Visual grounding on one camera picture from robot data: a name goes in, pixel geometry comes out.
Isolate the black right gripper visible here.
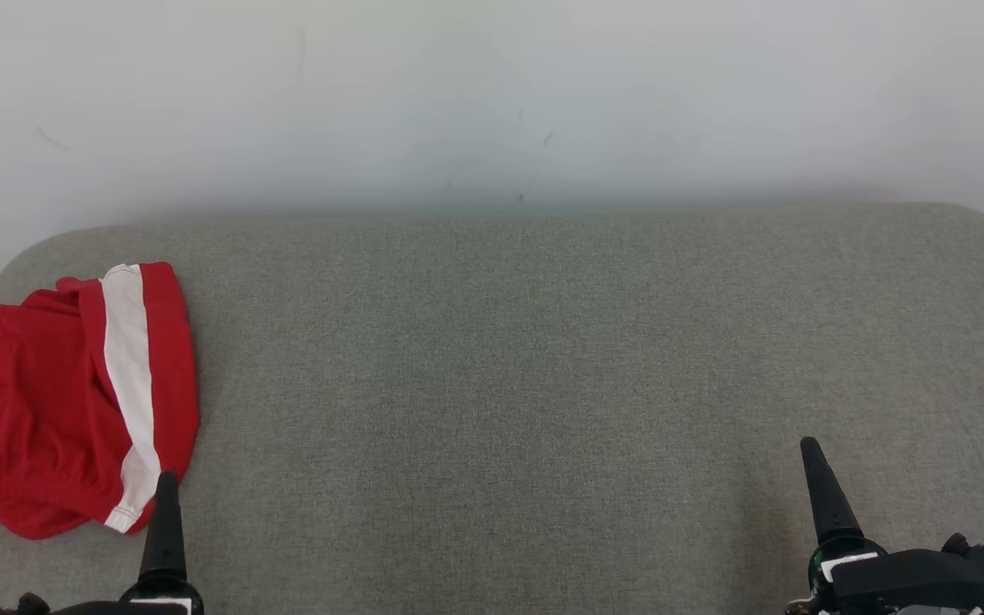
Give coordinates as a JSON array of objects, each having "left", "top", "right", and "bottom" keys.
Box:
[{"left": 787, "top": 437, "right": 984, "bottom": 615}]

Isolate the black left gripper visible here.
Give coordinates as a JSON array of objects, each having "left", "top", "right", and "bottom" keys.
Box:
[{"left": 48, "top": 471, "right": 204, "bottom": 615}]

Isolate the red shorts white side stripe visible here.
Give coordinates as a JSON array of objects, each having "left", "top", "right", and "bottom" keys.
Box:
[{"left": 26, "top": 262, "right": 201, "bottom": 541}]

